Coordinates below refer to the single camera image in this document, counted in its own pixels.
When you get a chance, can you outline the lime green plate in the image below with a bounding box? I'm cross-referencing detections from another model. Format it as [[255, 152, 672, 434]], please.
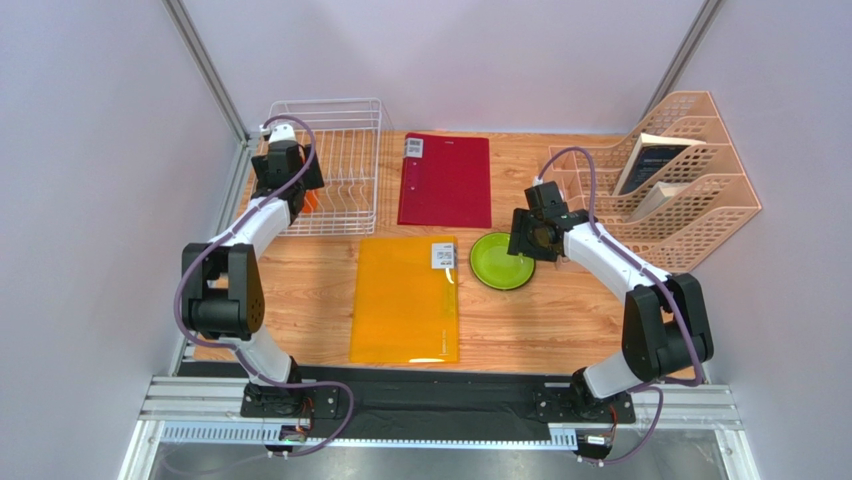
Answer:
[[469, 232, 536, 291]]

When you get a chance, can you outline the orange plate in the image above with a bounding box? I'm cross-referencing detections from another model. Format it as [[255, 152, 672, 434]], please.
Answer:
[[301, 189, 319, 214]]

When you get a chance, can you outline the beige covered book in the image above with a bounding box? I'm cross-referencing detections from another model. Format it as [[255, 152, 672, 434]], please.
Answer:
[[627, 182, 690, 222]]

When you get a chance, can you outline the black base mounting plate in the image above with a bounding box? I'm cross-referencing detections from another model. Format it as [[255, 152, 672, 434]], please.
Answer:
[[240, 366, 636, 441]]

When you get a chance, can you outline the white wire dish rack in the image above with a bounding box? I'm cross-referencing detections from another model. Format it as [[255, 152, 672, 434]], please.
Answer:
[[269, 97, 393, 237]]

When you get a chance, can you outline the dark covered book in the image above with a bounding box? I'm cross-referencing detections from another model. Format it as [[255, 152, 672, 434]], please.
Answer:
[[616, 145, 686, 195]]

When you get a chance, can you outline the yellow plastic folder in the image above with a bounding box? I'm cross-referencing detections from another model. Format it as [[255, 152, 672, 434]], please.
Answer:
[[349, 235, 460, 364]]

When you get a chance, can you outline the pink plastic file organizer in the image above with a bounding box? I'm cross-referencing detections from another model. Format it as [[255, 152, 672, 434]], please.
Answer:
[[539, 91, 762, 273]]

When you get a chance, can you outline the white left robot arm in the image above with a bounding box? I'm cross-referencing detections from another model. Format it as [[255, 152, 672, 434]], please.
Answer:
[[174, 140, 325, 389]]

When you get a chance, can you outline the red plastic folder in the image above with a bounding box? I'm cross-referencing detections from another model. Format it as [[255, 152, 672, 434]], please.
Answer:
[[397, 132, 492, 229]]

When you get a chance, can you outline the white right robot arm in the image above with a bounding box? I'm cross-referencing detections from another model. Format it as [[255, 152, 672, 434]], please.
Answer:
[[508, 182, 715, 404]]

